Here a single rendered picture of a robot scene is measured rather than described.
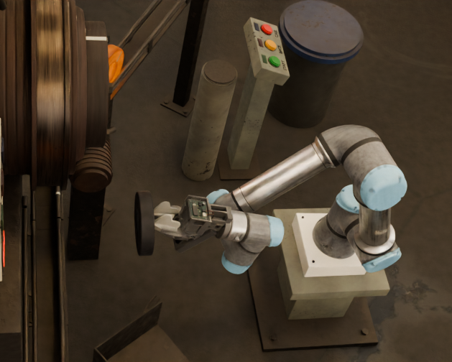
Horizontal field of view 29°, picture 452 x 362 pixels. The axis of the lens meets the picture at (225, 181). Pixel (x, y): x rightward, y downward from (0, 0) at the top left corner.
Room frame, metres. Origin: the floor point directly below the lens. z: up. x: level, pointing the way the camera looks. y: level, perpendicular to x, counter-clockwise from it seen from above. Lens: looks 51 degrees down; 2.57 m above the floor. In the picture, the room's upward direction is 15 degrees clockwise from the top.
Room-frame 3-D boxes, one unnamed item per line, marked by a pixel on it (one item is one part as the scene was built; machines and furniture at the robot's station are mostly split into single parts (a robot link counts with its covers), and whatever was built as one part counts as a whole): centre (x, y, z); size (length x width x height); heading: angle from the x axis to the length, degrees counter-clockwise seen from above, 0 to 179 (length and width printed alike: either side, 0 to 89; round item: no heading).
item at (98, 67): (1.36, 0.34, 1.11); 0.28 x 0.06 x 0.28; 20
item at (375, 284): (1.70, -0.38, 0.28); 0.32 x 0.32 x 0.04; 21
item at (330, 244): (1.70, -0.38, 0.40); 0.15 x 0.15 x 0.10
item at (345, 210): (1.70, -0.39, 0.52); 0.13 x 0.12 x 0.14; 36
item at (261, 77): (2.21, -0.02, 0.31); 0.24 x 0.16 x 0.62; 20
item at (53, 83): (1.32, 0.43, 1.11); 0.47 x 0.06 x 0.47; 20
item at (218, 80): (2.12, 0.11, 0.26); 0.12 x 0.12 x 0.52
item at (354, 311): (1.70, -0.38, 0.13); 0.40 x 0.40 x 0.26; 21
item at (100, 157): (1.68, 0.42, 0.27); 0.22 x 0.13 x 0.53; 20
